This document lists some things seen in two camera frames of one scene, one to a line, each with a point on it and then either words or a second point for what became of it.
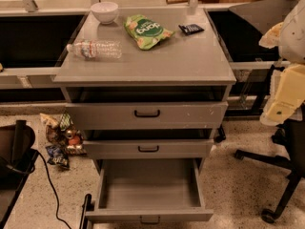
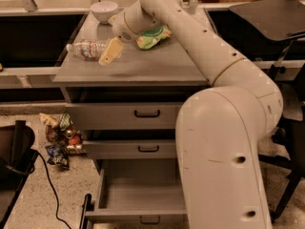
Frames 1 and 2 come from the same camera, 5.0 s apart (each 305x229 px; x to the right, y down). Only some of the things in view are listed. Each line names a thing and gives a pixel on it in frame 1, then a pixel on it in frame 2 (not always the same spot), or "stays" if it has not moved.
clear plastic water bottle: (96, 49) stays
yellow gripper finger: (290, 93) -> (113, 50)
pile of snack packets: (64, 138) stays
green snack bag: (146, 31) stays
